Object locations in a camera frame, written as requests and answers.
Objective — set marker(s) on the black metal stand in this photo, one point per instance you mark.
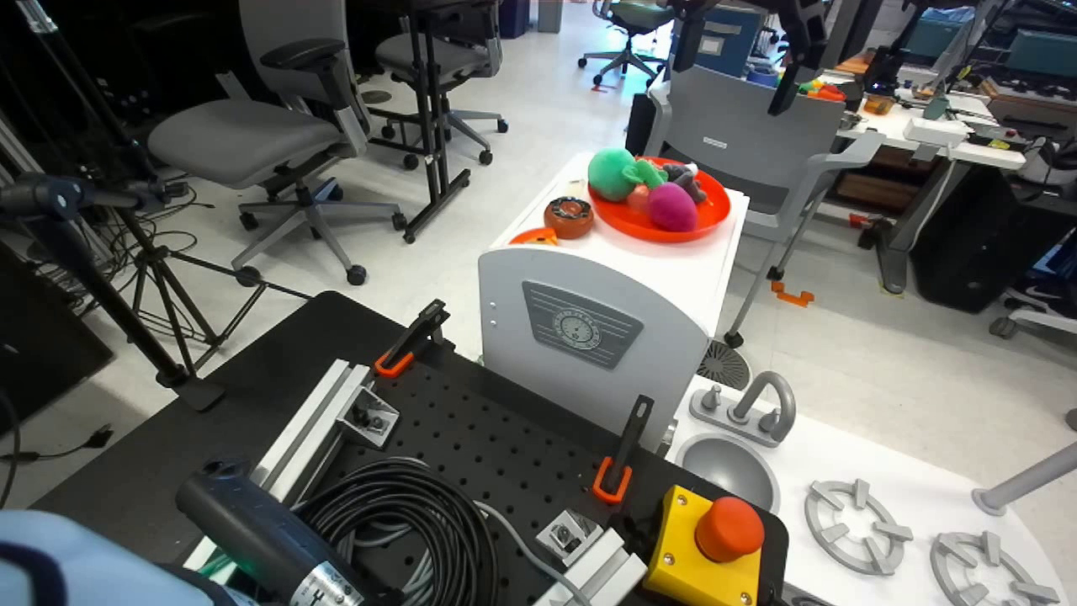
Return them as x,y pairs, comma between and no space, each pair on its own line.
436,171

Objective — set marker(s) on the silver mounting bracket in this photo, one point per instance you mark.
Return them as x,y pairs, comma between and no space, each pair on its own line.
565,537
372,419

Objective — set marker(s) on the grey toy sink basin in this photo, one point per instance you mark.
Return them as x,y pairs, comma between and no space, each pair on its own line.
727,474

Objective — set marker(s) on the dark purple plush toy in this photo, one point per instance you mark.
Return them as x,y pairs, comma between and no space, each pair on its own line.
688,179

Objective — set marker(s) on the blue storage bin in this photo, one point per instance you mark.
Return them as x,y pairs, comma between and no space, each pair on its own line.
727,40

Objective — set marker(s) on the grey round floor base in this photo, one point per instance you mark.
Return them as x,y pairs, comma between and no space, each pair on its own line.
725,365

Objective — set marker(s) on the pink plush toy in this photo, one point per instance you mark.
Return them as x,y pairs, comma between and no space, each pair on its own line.
670,210

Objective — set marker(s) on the grey toy faucet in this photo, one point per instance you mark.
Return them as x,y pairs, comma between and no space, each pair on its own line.
775,392

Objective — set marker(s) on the grey plastic visitor chair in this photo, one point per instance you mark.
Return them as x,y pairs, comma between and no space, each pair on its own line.
743,124

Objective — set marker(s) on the black camera tripod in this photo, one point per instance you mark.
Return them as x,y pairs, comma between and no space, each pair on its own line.
111,297

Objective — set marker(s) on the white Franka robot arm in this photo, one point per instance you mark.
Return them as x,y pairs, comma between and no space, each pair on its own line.
67,561

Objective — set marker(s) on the green office chair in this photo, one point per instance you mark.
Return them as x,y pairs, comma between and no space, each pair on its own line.
642,14

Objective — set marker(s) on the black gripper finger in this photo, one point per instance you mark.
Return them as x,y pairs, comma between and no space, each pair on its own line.
688,23
802,53

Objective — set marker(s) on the grey toy stove burner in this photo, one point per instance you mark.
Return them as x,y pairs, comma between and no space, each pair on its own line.
986,546
855,494

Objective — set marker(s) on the colourful small toys pile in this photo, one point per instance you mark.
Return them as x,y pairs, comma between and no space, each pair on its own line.
825,94

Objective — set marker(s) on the white toy fridge cabinet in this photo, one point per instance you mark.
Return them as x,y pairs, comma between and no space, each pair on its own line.
674,282

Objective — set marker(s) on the grey padded office chair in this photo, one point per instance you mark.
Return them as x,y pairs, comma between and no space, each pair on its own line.
236,141

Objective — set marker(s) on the black computer tower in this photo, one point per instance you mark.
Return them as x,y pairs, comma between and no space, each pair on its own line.
972,246

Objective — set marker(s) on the orange floor tape marker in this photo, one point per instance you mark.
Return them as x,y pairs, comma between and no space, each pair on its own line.
791,297

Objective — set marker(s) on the black stereo camera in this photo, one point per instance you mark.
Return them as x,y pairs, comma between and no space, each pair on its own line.
55,195

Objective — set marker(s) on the small brown donut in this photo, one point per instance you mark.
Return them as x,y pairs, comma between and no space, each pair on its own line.
569,222

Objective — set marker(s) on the yellow emergency stop box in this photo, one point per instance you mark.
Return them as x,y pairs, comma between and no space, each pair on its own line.
685,549

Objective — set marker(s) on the orange round plate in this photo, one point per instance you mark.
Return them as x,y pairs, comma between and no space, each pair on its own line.
628,223

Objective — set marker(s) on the grey metal pole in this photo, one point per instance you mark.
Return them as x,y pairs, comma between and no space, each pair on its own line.
1028,479

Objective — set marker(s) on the green plush toy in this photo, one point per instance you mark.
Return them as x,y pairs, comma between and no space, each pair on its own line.
610,172

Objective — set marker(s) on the grey chair base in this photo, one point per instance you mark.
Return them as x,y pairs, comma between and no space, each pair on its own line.
1031,323

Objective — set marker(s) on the orange toy pizza slice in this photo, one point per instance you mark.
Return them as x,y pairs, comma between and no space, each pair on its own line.
537,238

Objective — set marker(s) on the black stand pole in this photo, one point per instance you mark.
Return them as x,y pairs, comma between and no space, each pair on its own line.
38,23

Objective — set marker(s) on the long aluminium extrusion rail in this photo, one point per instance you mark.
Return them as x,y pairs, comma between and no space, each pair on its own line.
320,422

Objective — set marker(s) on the black orange bar clamp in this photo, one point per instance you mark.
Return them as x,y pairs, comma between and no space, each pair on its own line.
421,333
633,433

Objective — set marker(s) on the short aluminium extrusion rail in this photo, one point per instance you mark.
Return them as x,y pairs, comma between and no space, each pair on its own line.
607,575

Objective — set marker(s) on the dark blue cylinder device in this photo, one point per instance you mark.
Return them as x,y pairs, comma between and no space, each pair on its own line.
256,528

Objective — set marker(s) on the white toy kitchen counter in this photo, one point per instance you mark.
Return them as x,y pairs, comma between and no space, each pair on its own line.
853,451

